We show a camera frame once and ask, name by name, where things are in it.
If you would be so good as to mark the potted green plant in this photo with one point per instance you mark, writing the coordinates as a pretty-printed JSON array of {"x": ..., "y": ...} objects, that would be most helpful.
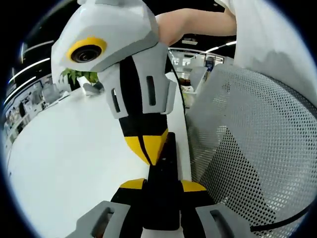
[{"x": 74, "y": 74}]

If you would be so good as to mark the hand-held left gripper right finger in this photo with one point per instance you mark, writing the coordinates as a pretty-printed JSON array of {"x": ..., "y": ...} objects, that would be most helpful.
[{"x": 198, "y": 208}]

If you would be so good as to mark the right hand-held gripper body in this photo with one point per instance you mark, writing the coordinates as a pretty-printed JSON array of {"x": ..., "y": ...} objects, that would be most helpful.
[{"x": 119, "y": 24}]

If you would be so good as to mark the black remote control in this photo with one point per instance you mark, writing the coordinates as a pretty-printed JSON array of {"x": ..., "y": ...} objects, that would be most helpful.
[{"x": 163, "y": 198}]

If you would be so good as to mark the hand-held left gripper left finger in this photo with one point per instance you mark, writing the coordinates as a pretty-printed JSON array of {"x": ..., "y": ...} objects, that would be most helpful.
[{"x": 123, "y": 213}]

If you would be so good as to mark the grey mesh chair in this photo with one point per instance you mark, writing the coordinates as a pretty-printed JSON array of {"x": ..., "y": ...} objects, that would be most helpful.
[{"x": 260, "y": 148}]

